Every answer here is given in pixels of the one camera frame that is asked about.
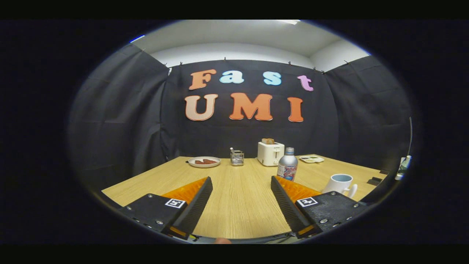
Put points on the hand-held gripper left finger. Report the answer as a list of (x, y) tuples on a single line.
[(196, 207)]

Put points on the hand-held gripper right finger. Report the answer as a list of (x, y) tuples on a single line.
[(287, 209)]

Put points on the silver bottle with colourful label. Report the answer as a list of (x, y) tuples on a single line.
[(287, 165)]

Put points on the white cup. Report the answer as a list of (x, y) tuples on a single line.
[(339, 185)]

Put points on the wooden table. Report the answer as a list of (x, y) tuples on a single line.
[(238, 201)]

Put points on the white plate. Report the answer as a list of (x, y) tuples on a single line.
[(192, 164)]

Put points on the red-brown food slices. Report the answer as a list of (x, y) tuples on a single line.
[(206, 161)]

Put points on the white compartment tray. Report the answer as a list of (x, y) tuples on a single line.
[(311, 158)]

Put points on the white toaster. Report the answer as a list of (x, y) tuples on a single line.
[(270, 154)]

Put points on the toast slice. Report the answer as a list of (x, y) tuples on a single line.
[(268, 141)]

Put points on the black backdrop cloth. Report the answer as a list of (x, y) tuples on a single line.
[(121, 110)]

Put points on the ceiling light strip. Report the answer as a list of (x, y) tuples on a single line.
[(290, 22), (137, 38)]

